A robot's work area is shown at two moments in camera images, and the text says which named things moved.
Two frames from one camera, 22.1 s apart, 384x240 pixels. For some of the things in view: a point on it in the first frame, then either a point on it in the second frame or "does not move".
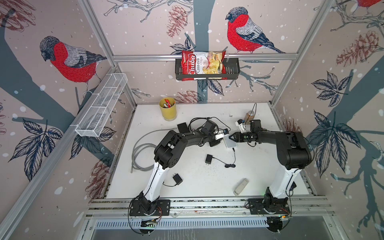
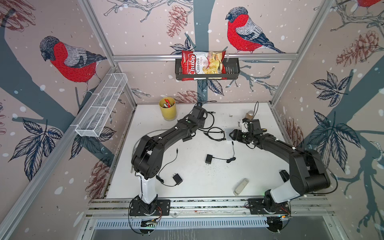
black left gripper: [217, 142] → [202, 122]
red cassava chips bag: [202, 62] does not move
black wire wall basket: [232, 70] does not move
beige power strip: [240, 186] does not move
